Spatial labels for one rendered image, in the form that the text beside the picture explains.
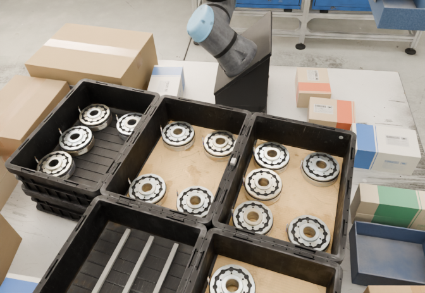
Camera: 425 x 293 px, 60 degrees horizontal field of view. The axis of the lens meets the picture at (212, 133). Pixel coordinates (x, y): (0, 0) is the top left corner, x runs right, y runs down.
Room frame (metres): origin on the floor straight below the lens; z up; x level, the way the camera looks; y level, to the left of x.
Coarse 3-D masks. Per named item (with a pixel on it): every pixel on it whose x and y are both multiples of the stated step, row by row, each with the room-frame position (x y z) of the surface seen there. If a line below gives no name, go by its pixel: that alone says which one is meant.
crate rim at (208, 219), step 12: (168, 96) 0.89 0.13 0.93; (156, 108) 0.84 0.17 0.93; (216, 108) 0.83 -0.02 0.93; (228, 108) 0.82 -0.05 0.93; (240, 132) 0.72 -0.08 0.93; (132, 144) 0.70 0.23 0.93; (228, 168) 0.59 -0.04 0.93; (108, 180) 0.58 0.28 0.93; (108, 192) 0.54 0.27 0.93; (216, 192) 0.52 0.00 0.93; (144, 204) 0.50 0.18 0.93; (216, 204) 0.48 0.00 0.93; (180, 216) 0.46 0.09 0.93; (192, 216) 0.46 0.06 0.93
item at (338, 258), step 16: (320, 128) 0.72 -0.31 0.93; (336, 128) 0.71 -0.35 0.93; (240, 144) 0.67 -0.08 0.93; (352, 144) 0.65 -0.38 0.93; (240, 160) 0.62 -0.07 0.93; (352, 160) 0.59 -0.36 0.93; (352, 176) 0.54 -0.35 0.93; (224, 192) 0.52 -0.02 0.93; (224, 224) 0.43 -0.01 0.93; (272, 240) 0.38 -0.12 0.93; (320, 256) 0.34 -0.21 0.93; (336, 256) 0.34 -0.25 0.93
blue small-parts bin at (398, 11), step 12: (372, 0) 1.13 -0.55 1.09; (384, 0) 1.16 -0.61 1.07; (396, 0) 1.16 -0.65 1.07; (408, 0) 1.16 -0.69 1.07; (420, 0) 1.10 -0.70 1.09; (372, 12) 1.09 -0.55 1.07; (384, 12) 0.99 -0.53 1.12; (396, 12) 0.99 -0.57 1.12; (408, 12) 0.98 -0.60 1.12; (420, 12) 0.98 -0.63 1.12; (384, 24) 0.99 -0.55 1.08; (396, 24) 0.99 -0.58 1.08; (408, 24) 0.98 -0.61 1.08; (420, 24) 0.97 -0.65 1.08
